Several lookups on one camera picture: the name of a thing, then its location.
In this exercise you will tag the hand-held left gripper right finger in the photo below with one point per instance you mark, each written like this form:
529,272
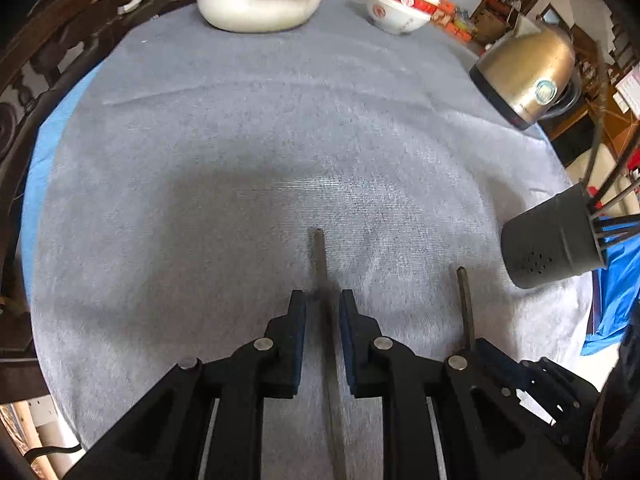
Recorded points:
350,345

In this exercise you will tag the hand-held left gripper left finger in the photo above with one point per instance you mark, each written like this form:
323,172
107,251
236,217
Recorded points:
299,345

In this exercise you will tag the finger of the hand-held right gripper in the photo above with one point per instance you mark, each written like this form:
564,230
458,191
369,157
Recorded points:
497,360

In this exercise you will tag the dark metal chopstick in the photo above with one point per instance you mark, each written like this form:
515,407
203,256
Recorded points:
617,239
464,300
617,170
320,260
620,219
620,194
620,230
597,130

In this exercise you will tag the grey metal utensil holder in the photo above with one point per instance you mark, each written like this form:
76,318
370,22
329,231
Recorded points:
550,240

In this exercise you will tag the grey tablecloth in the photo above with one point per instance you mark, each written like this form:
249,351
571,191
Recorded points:
200,160

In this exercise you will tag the gold electric kettle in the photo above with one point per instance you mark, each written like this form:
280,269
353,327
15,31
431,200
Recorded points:
530,70

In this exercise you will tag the stack of orange boxes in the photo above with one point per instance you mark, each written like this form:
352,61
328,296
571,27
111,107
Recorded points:
452,22

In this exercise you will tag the white ceramic basin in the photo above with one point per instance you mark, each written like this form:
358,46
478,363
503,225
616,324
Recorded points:
255,7

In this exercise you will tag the dark carved wooden bench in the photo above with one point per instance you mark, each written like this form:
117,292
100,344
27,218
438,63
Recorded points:
30,60

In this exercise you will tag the pink wall calendar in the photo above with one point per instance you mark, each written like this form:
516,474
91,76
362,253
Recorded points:
629,91

